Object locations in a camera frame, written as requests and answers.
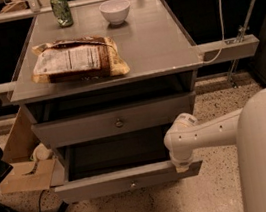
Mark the white round object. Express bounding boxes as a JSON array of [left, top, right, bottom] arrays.
[[32, 143, 53, 162]]

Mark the white cable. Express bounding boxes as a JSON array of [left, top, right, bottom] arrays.
[[191, 0, 234, 66]]

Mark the grey top drawer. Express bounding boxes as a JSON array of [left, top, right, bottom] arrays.
[[32, 93, 195, 148]]

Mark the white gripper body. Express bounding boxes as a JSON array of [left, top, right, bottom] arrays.
[[169, 150, 194, 168]]

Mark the white bowl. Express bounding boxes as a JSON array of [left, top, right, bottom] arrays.
[[99, 0, 131, 25]]

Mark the grey drawer cabinet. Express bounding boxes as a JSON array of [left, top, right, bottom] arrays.
[[0, 0, 223, 208]]

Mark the cardboard box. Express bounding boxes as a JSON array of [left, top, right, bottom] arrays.
[[0, 109, 65, 194]]

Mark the brown chip bag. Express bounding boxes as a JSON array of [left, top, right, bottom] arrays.
[[32, 36, 130, 84]]

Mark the grey drawer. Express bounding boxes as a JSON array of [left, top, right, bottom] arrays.
[[32, 93, 195, 148], [55, 127, 202, 204]]

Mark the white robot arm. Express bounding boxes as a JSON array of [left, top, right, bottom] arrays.
[[164, 89, 266, 212]]

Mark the green soda can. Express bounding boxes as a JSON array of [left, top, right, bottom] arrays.
[[50, 0, 73, 28]]

